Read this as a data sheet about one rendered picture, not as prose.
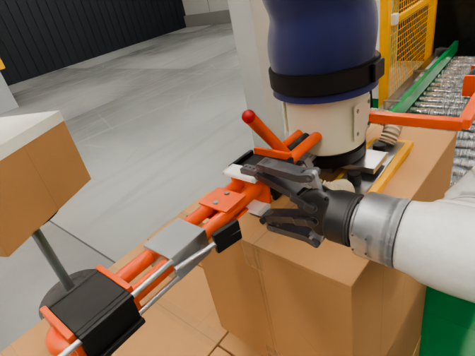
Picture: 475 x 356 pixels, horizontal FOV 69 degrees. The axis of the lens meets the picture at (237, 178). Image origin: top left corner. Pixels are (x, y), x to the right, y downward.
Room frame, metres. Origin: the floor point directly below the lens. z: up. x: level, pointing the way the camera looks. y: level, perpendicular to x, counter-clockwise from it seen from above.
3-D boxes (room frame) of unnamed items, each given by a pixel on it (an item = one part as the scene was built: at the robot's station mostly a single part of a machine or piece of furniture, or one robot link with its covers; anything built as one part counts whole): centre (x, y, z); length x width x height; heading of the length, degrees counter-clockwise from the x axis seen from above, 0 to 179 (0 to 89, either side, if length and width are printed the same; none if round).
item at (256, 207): (0.51, -0.01, 1.08); 0.07 x 0.03 x 0.01; 45
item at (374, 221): (0.35, -0.17, 1.11); 0.09 x 0.06 x 0.09; 135
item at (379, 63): (0.72, -0.23, 1.23); 0.23 x 0.23 x 0.04
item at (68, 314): (0.31, 0.21, 1.12); 0.08 x 0.07 x 0.05; 135
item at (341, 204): (0.40, -0.12, 1.11); 0.09 x 0.07 x 0.08; 45
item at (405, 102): (2.23, -1.36, 0.60); 1.60 x 0.11 x 0.09; 135
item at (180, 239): (0.40, 0.11, 1.11); 0.07 x 0.07 x 0.04; 45
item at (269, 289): (0.71, -0.22, 0.78); 0.60 x 0.40 x 0.40; 133
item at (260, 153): (0.55, -0.05, 1.11); 0.10 x 0.08 x 0.06; 45
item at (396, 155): (0.66, -0.29, 1.01); 0.34 x 0.10 x 0.05; 135
